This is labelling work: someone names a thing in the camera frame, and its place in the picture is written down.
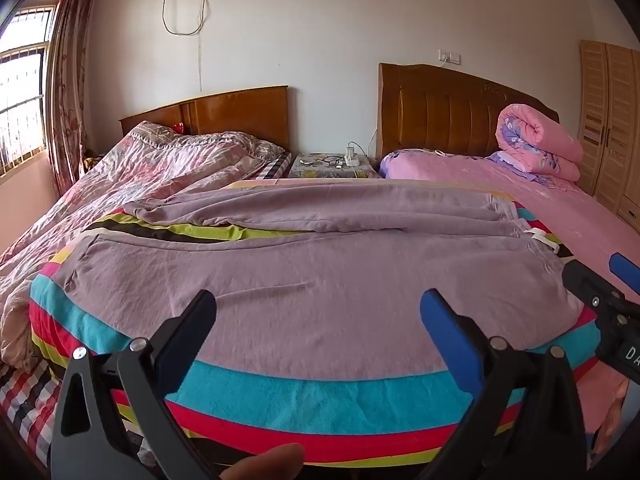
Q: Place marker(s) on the colourful striped blanket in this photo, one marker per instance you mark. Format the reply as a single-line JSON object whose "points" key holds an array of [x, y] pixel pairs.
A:
{"points": [[280, 402]]}

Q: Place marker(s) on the light wooden wardrobe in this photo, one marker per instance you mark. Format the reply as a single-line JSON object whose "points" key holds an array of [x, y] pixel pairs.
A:
{"points": [[607, 125]]}

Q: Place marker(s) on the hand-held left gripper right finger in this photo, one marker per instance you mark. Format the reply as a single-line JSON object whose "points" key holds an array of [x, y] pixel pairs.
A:
{"points": [[445, 332]]}

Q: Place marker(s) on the mauve pants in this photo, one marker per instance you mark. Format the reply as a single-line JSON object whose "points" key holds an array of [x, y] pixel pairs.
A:
{"points": [[300, 285]]}

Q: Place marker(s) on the pink bed sheet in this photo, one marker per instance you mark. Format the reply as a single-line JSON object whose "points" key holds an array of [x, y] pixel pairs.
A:
{"points": [[550, 210]]}

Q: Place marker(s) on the pink floral quilt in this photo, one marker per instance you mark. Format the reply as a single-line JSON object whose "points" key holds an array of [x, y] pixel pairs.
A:
{"points": [[150, 170]]}

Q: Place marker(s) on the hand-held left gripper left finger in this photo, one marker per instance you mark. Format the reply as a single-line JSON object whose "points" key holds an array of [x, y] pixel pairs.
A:
{"points": [[192, 320]]}

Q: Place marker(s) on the nightstand with floral cover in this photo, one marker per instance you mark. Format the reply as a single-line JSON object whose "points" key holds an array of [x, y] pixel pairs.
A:
{"points": [[320, 172]]}

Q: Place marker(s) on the small red object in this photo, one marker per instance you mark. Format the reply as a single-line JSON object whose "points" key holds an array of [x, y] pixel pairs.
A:
{"points": [[177, 127]]}

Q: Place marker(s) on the black glasses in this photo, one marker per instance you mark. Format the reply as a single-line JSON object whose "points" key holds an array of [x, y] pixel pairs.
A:
{"points": [[327, 161]]}

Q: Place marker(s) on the rolled pink quilt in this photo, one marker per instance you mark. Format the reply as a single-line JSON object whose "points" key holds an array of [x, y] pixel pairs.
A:
{"points": [[535, 135]]}

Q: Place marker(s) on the white wall socket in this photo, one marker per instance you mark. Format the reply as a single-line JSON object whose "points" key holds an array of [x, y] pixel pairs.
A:
{"points": [[450, 56]]}

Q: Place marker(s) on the flat wooden bed headboard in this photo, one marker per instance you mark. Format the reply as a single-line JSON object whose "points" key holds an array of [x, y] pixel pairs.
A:
{"points": [[235, 110]]}

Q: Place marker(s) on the white power strip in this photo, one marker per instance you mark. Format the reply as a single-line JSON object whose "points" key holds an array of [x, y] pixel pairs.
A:
{"points": [[351, 156]]}

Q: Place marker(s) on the pink floral curtain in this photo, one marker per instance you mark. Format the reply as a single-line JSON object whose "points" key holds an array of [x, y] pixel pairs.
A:
{"points": [[70, 85]]}

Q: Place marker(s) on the person's left hand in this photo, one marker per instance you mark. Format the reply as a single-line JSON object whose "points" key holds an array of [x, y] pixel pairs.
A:
{"points": [[265, 462]]}

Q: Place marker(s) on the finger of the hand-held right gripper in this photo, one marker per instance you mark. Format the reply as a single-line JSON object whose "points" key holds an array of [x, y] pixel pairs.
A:
{"points": [[626, 270], [580, 280]]}

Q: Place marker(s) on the barred window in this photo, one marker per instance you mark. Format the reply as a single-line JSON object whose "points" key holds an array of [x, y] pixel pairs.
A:
{"points": [[22, 95]]}

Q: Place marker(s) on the ribbed wooden bed headboard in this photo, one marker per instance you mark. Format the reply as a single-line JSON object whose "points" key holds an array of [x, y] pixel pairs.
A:
{"points": [[440, 115]]}

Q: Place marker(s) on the yellow brown cloth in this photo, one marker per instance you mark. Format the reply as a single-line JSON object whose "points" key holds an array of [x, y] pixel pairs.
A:
{"points": [[91, 163]]}

